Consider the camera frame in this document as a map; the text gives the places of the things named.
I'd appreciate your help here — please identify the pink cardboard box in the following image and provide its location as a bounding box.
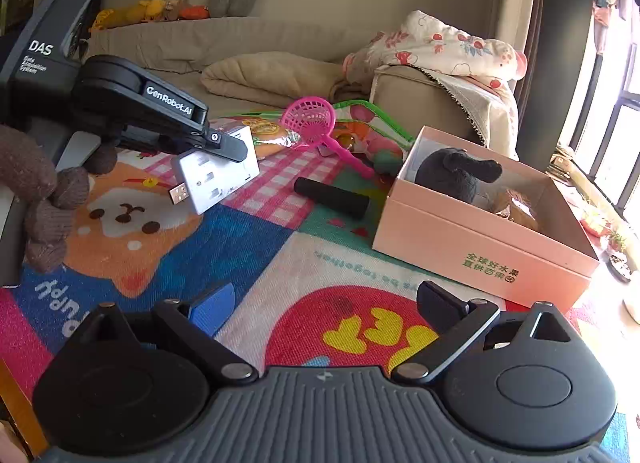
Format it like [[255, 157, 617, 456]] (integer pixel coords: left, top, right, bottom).
[[371, 125, 601, 314]]

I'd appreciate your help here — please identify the white USB charger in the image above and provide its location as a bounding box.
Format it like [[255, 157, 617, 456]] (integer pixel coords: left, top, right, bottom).
[[169, 125, 261, 216]]

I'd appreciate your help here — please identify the floral cherry print blanket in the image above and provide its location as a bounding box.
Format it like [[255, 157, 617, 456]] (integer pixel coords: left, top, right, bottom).
[[342, 10, 529, 90]]

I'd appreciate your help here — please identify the yellow plush toy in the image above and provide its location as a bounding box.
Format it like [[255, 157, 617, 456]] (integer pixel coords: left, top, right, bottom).
[[92, 0, 169, 32]]

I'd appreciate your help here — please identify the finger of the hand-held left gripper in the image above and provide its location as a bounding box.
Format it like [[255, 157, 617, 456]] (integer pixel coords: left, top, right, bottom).
[[122, 65, 249, 164]]

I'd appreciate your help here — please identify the beige folded blanket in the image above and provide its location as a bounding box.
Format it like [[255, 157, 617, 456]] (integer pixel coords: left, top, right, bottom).
[[200, 55, 352, 109]]

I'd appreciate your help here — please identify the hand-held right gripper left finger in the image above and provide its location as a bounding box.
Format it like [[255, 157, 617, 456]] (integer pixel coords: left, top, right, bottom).
[[74, 283, 256, 387]]

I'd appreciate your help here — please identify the pink toy scoop net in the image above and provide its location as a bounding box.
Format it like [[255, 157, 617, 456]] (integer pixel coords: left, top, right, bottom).
[[278, 96, 376, 179]]

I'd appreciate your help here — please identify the window with black frame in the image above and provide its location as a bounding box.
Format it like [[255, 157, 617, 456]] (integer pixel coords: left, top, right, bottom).
[[570, 40, 640, 210]]

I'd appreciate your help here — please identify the yellow snack packet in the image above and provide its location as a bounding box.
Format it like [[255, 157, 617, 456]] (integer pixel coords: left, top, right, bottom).
[[492, 188, 542, 232]]

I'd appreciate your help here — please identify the small dark bowl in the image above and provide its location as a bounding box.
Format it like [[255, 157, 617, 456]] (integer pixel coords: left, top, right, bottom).
[[605, 252, 634, 285]]

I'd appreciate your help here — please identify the black cylinder grip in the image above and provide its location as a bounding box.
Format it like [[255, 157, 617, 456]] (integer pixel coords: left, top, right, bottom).
[[292, 176, 371, 220]]

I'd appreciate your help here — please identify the dark curtain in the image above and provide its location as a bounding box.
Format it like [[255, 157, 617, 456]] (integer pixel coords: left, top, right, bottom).
[[515, 0, 602, 172]]

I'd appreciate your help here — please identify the orange snack packet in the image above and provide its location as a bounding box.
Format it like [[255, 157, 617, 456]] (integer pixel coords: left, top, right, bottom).
[[235, 115, 301, 160]]

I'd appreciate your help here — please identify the colourful cartoon play mat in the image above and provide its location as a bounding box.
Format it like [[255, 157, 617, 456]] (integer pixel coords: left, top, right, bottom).
[[0, 98, 640, 463]]

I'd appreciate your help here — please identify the dark grey plush toy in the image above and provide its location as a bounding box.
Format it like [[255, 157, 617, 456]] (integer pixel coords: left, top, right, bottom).
[[414, 148, 504, 204]]

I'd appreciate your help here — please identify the beige sofa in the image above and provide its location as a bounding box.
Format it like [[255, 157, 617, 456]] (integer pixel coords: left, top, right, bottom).
[[85, 16, 522, 160]]

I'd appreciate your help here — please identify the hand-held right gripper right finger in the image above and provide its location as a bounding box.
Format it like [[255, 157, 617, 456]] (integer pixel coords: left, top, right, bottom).
[[391, 280, 584, 385]]

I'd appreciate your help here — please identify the beige fringed towel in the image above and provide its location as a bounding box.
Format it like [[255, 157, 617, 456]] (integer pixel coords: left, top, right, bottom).
[[425, 68, 522, 160]]

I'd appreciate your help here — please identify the person's left hand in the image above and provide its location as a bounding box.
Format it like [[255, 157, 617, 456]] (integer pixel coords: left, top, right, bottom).
[[0, 124, 119, 274]]

